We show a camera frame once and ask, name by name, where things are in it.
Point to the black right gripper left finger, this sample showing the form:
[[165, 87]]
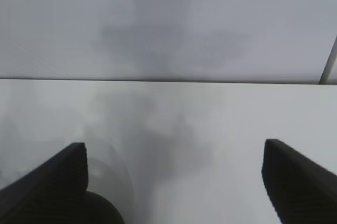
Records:
[[52, 193]]

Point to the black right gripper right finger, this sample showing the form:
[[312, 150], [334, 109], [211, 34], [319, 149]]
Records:
[[300, 190]]

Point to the grey vertical wall strip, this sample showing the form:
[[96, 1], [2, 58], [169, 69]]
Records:
[[329, 65]]

